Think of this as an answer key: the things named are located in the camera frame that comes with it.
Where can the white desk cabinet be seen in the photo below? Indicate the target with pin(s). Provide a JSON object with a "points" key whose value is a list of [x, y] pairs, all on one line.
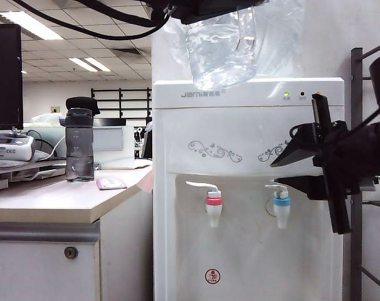
{"points": [[36, 269]]}

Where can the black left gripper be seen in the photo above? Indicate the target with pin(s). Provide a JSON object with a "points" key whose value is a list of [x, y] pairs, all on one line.
{"points": [[208, 6]]}

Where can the grey transparent drink bottle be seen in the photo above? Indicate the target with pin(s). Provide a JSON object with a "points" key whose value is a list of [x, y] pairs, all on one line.
{"points": [[79, 141]]}

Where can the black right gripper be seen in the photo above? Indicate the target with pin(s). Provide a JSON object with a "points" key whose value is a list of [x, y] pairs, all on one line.
{"points": [[337, 156]]}

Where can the black background shelf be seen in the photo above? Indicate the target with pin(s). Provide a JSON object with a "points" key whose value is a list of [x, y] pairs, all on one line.
{"points": [[127, 100]]}

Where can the twin-tube ceiling light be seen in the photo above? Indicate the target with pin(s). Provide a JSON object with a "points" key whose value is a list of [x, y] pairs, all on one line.
{"points": [[89, 64]]}

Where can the black chair headrest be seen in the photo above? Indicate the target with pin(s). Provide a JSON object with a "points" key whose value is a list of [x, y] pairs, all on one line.
{"points": [[83, 103]]}

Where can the ceiling air vent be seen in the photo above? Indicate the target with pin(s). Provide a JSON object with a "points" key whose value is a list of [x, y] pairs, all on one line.
{"points": [[127, 51]]}

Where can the wall socket plate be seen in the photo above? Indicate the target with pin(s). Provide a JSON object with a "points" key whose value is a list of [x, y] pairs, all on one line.
{"points": [[55, 109]]}

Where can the pink-collared white tap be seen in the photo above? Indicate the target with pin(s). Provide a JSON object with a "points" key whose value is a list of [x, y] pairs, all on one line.
{"points": [[213, 203]]}

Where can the blue-collared white tap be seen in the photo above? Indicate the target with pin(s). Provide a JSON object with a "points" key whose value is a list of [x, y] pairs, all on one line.
{"points": [[282, 210]]}

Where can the clear plastic mug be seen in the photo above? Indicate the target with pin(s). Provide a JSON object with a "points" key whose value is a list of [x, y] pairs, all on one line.
{"points": [[221, 53]]}

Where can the grey paper tray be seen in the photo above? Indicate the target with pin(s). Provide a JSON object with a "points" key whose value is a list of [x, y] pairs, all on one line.
{"points": [[27, 174]]}

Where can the white plastic bag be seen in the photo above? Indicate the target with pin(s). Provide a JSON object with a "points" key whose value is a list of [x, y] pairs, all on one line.
{"points": [[45, 119]]}

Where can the clear plastic-wrapped water jug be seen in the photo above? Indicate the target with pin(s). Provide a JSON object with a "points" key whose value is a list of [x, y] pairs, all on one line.
{"points": [[281, 37]]}

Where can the grey metal rack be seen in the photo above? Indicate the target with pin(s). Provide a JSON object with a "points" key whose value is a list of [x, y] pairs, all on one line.
{"points": [[356, 251]]}

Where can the white background box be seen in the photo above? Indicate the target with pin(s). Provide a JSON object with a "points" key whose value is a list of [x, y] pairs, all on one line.
{"points": [[113, 144]]}

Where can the wide ceiling light panel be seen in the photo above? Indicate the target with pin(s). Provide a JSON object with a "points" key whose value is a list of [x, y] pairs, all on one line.
{"points": [[33, 25]]}

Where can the round cabinet lock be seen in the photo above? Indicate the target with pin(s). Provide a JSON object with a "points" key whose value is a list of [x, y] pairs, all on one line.
{"points": [[71, 252]]}

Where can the white water dispenser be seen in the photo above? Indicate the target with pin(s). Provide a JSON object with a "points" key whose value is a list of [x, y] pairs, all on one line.
{"points": [[249, 150]]}

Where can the white electronic device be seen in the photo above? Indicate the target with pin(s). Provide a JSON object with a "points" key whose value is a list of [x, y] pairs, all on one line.
{"points": [[8, 149]]}

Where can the pink booklet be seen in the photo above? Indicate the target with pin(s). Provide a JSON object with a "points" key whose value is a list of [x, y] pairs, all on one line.
{"points": [[111, 183]]}

